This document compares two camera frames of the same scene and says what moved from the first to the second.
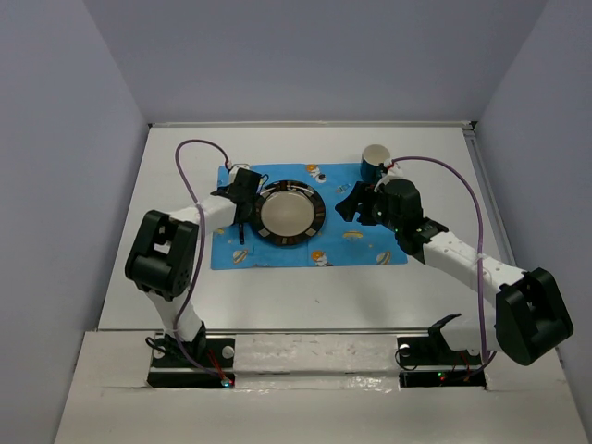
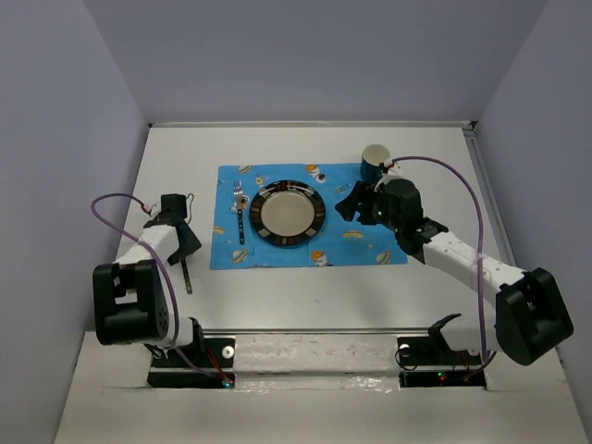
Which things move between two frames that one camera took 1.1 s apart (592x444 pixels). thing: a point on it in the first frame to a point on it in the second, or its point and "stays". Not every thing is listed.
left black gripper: (252, 215) to (191, 245)
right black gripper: (360, 193) stays
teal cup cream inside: (372, 156) stays
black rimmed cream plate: (288, 212) stays
